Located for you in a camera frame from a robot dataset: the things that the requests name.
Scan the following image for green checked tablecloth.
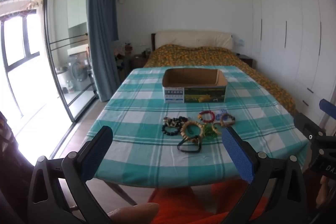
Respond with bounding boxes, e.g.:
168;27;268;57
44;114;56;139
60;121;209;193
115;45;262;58
89;66;309;189

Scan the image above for person's left hand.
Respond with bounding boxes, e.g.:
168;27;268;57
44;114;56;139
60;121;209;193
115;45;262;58
108;202;160;224

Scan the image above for red bead bracelet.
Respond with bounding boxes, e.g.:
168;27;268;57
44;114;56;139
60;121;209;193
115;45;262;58
198;110;216;123

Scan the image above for yellow bead bracelet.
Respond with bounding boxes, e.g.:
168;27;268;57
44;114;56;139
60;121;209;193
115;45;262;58
211;122;224;135

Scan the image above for dark green cord necklace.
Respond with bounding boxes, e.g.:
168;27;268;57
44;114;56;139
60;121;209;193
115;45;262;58
177;134;202;153

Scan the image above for clutter pile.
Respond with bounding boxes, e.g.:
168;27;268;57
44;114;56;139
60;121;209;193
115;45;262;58
113;42;133;75

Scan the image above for dark wooden nightstand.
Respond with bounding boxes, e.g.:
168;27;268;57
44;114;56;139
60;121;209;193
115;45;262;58
131;54;151;69
238;54;254;67

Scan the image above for black-framed sliding glass door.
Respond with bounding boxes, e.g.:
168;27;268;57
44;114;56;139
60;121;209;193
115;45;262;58
43;0;100;123

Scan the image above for dark patterned bead bracelet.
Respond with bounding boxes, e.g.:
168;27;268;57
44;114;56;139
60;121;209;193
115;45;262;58
164;115;190;128

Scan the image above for black-framed window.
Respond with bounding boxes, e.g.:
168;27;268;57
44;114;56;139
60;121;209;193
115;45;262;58
0;13;40;119

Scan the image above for brown bead bracelet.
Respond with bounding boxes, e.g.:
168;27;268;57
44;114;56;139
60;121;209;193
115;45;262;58
219;113;236;127

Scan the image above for printed cardboard box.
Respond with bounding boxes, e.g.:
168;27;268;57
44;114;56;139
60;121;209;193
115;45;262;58
162;68;228;104

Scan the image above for person's orange pants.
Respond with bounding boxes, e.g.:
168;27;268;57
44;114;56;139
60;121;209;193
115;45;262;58
148;182;263;224

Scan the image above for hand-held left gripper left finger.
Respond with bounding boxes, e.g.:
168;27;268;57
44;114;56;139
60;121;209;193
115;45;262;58
28;125;114;224

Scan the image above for light wooden bead bracelet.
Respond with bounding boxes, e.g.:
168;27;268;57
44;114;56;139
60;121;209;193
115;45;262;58
180;121;206;141

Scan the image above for washing machine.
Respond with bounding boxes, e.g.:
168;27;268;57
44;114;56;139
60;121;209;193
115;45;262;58
68;55;95;94

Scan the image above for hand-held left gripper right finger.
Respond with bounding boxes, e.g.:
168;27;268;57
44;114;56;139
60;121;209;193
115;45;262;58
221;126;311;224

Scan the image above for cream padded headboard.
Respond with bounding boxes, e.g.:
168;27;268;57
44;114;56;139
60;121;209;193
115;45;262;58
154;30;234;51

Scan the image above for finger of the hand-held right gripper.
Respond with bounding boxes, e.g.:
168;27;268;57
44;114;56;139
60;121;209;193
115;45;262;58
293;112;326;141
319;98;336;116

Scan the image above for blue-grey curtain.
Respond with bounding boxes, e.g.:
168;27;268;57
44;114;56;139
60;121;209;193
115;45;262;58
85;0;121;103

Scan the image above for dark cloth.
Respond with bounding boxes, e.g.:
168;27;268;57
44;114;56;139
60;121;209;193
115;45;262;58
0;109;35;224

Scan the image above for yellow floral bedspread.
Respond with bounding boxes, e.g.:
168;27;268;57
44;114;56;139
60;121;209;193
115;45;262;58
143;44;297;117

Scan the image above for white wardrobe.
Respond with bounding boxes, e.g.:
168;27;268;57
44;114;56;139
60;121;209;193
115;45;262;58
249;0;336;125

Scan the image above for person's right hand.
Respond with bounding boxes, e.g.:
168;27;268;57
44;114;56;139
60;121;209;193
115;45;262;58
316;175;333;206

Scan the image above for wooden table leg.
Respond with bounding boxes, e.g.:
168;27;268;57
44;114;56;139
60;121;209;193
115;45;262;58
104;179;138;207

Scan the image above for black bead bracelet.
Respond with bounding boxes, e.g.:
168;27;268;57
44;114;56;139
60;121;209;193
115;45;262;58
162;119;182;137

